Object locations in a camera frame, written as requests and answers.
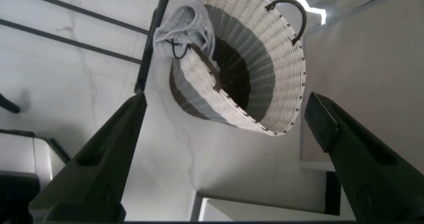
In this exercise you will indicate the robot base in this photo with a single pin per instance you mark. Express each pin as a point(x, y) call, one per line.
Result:
point(20, 154)

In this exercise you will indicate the black clothes rack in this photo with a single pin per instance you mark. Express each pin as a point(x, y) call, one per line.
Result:
point(158, 18)

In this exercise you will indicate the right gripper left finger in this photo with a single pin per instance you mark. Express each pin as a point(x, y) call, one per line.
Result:
point(89, 171)

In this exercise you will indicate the pale grey shorts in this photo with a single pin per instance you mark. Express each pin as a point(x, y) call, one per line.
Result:
point(185, 25)

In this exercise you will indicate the white laundry basket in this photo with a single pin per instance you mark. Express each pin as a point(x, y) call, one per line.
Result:
point(285, 68)

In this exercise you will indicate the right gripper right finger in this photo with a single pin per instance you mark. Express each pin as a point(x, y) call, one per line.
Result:
point(374, 171)

